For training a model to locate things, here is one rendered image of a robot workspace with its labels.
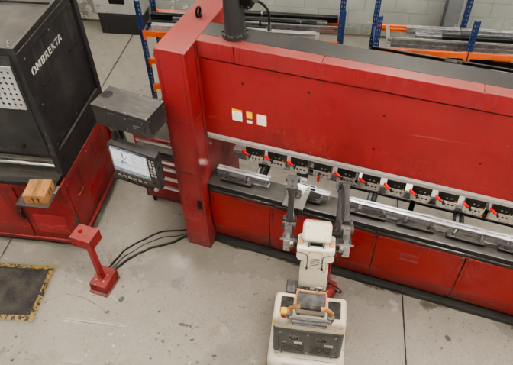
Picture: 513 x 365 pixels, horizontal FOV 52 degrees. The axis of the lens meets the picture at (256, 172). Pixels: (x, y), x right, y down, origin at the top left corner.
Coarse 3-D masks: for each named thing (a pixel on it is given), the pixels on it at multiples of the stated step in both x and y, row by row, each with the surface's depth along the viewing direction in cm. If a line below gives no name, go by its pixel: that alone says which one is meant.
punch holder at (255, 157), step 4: (248, 148) 444; (252, 148) 442; (248, 152) 447; (252, 152) 445; (256, 152) 443; (260, 152) 442; (264, 152) 448; (252, 156) 448; (256, 156) 447; (248, 160) 454; (252, 160) 452; (256, 160) 450; (260, 160) 448
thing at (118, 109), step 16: (112, 96) 395; (128, 96) 395; (144, 96) 394; (96, 112) 394; (112, 112) 386; (128, 112) 381; (144, 112) 381; (160, 112) 390; (112, 128) 414; (128, 128) 390; (144, 128) 383
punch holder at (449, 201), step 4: (440, 192) 403; (444, 192) 401; (440, 196) 405; (444, 196) 404; (448, 196) 403; (452, 196) 401; (456, 196) 400; (436, 200) 417; (444, 200) 407; (448, 200) 405; (452, 200) 404; (456, 200) 403; (436, 204) 412; (440, 204) 410; (444, 204) 409; (448, 204) 409; (452, 204) 406; (456, 204) 405; (448, 208) 411; (452, 208) 410
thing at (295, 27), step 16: (160, 16) 580; (176, 16) 577; (256, 16) 576; (272, 16) 576; (288, 16) 572; (304, 16) 569; (320, 16) 567; (336, 16) 567; (288, 32) 547; (304, 32) 546; (336, 32) 555
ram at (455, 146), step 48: (240, 96) 407; (288, 96) 391; (336, 96) 375; (384, 96) 361; (240, 144) 444; (288, 144) 425; (336, 144) 407; (384, 144) 390; (432, 144) 375; (480, 144) 361; (480, 192) 390
